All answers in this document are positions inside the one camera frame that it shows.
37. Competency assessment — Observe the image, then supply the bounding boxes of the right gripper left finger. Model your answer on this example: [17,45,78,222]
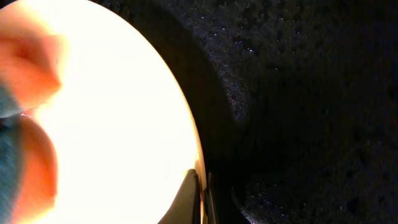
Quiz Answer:
[158,169,201,224]

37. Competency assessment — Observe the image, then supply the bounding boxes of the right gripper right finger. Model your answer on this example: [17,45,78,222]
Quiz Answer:
[205,172,218,224]

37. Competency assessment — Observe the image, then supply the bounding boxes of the yellow plate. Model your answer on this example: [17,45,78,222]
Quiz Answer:
[13,1,206,223]

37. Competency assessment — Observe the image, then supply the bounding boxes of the green yellow sponge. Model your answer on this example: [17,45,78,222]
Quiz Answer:
[1,1,62,223]

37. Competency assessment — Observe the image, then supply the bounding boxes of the round black serving tray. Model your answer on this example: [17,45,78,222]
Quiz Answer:
[101,0,397,224]

